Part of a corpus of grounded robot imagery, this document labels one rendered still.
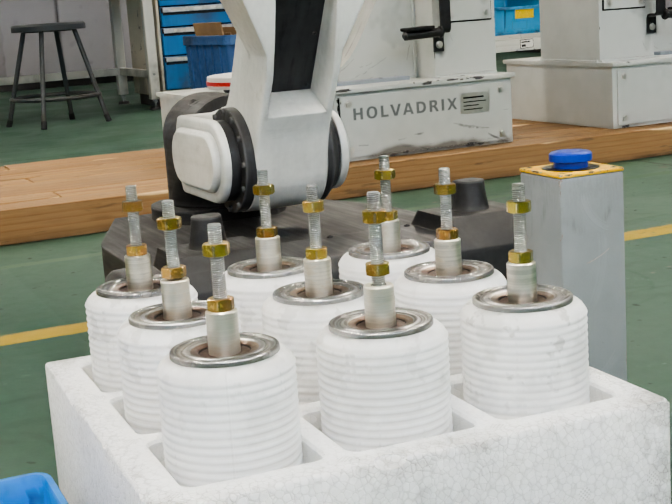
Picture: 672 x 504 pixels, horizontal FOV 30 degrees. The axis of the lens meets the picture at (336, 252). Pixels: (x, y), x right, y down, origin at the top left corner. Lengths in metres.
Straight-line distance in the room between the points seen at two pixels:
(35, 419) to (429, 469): 0.82
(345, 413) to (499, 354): 0.12
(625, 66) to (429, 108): 0.63
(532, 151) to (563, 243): 2.19
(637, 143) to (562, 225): 2.40
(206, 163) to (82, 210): 1.22
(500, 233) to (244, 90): 0.38
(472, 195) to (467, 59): 1.83
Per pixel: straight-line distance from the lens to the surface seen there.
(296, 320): 0.96
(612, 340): 1.20
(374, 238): 0.88
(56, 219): 2.86
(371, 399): 0.87
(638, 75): 3.62
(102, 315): 1.05
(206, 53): 5.67
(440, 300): 1.01
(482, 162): 3.26
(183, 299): 0.96
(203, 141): 1.67
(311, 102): 1.64
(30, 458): 1.46
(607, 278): 1.19
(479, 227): 1.54
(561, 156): 1.17
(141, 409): 0.95
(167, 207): 0.95
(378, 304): 0.88
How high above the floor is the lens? 0.48
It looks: 11 degrees down
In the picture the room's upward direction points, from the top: 4 degrees counter-clockwise
